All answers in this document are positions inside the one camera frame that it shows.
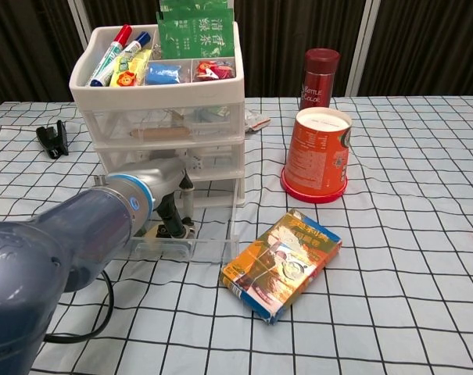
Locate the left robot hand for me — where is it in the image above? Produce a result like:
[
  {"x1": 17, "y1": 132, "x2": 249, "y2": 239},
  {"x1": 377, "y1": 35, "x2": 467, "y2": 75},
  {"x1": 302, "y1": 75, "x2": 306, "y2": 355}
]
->
[{"x1": 134, "y1": 157, "x2": 196, "y2": 240}]

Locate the clear plastic drawer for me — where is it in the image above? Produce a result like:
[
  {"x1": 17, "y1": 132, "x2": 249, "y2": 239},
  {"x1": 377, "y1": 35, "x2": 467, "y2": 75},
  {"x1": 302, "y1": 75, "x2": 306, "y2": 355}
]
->
[{"x1": 93, "y1": 175, "x2": 241, "y2": 266}]

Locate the clear drawer with dice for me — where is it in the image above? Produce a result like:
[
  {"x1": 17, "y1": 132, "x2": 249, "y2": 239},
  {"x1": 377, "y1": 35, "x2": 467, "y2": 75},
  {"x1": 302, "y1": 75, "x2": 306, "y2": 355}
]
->
[{"x1": 95, "y1": 142, "x2": 245, "y2": 175}]

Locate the clear drawer with wooden roll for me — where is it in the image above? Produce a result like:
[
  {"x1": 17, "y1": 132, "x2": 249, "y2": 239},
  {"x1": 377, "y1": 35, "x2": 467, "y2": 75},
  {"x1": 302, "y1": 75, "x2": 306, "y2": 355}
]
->
[{"x1": 81, "y1": 105, "x2": 245, "y2": 144}]

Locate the white drawer organizer box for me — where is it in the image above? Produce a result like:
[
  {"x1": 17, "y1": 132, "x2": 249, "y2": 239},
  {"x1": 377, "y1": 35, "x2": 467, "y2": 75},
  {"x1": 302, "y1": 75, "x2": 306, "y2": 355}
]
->
[{"x1": 69, "y1": 21, "x2": 247, "y2": 208}]

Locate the brown wooden roll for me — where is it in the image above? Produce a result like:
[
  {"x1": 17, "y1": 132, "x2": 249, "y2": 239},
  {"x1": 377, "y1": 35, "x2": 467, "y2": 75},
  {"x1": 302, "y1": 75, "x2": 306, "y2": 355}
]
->
[{"x1": 129, "y1": 127, "x2": 192, "y2": 140}]

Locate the small green white packet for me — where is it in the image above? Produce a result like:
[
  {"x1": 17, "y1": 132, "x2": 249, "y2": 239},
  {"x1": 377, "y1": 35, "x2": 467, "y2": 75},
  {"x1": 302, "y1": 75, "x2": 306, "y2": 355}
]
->
[{"x1": 196, "y1": 105, "x2": 230, "y2": 119}]

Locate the crumpled newspaper wrapper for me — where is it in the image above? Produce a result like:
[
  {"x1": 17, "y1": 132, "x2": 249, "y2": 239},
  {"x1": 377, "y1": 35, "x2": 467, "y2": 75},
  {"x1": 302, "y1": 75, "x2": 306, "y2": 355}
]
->
[{"x1": 242, "y1": 109, "x2": 271, "y2": 134}]

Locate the blue candy packet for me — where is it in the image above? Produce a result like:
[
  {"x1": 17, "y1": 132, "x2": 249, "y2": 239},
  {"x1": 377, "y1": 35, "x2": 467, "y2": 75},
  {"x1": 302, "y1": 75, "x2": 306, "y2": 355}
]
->
[{"x1": 145, "y1": 61, "x2": 182, "y2": 85}]

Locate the yellow cartoon sticker pack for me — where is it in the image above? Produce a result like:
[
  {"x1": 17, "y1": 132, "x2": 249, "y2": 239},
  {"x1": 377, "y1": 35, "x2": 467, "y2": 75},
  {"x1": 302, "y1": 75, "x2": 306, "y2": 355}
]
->
[{"x1": 109, "y1": 52, "x2": 147, "y2": 88}]

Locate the red candy packet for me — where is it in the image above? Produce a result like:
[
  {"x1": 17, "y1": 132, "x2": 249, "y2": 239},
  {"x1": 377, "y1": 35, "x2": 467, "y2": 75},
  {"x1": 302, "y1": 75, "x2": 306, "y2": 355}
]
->
[{"x1": 192, "y1": 59, "x2": 235, "y2": 82}]

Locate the black binder clip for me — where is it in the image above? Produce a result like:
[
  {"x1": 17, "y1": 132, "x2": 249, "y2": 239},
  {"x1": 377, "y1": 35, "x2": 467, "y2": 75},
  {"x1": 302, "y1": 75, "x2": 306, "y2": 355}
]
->
[{"x1": 35, "y1": 120, "x2": 70, "y2": 160}]

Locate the blue cap whiteboard marker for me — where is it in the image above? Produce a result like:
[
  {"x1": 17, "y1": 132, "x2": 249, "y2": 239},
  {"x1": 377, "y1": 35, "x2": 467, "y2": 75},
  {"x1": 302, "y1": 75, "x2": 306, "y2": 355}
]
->
[{"x1": 120, "y1": 30, "x2": 152, "y2": 55}]

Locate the green tea packet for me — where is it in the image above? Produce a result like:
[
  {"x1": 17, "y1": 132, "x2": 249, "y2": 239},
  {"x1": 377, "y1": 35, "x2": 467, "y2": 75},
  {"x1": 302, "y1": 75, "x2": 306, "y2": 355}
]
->
[
  {"x1": 159, "y1": 0, "x2": 229, "y2": 15},
  {"x1": 156, "y1": 8, "x2": 236, "y2": 60}
]

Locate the red cap whiteboard marker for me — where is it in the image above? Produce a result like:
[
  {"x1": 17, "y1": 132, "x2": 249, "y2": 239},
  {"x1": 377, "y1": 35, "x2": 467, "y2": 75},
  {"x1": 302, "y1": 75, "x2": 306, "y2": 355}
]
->
[{"x1": 85, "y1": 23, "x2": 134, "y2": 87}]

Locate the orange printed carton box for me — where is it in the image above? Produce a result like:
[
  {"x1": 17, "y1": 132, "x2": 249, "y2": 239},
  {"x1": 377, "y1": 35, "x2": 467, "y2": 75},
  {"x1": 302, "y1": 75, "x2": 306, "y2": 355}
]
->
[{"x1": 219, "y1": 209, "x2": 343, "y2": 326}]

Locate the orange paper cup red lid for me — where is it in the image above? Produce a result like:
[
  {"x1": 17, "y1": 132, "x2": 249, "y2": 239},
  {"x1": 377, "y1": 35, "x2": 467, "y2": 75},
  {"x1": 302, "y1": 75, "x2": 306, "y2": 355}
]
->
[{"x1": 280, "y1": 107, "x2": 353, "y2": 204}]

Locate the dark red thermos bottle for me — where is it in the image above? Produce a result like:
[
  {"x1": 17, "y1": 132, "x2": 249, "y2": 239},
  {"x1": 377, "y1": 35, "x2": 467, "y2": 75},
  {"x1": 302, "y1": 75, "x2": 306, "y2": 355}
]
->
[{"x1": 298, "y1": 48, "x2": 341, "y2": 111}]

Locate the white black checked tablecloth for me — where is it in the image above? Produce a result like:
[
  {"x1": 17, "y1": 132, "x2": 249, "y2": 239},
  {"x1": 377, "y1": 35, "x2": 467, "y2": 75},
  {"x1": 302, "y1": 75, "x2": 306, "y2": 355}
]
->
[{"x1": 0, "y1": 95, "x2": 473, "y2": 375}]

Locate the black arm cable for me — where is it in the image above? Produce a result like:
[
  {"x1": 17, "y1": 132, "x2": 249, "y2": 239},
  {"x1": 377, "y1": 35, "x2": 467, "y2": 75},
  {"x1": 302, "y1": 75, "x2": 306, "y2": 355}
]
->
[{"x1": 44, "y1": 271, "x2": 115, "y2": 345}]

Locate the dark folding screen white frame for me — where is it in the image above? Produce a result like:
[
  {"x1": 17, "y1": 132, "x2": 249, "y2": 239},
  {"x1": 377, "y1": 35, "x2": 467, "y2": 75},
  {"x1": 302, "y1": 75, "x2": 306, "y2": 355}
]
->
[{"x1": 0, "y1": 0, "x2": 473, "y2": 113}]

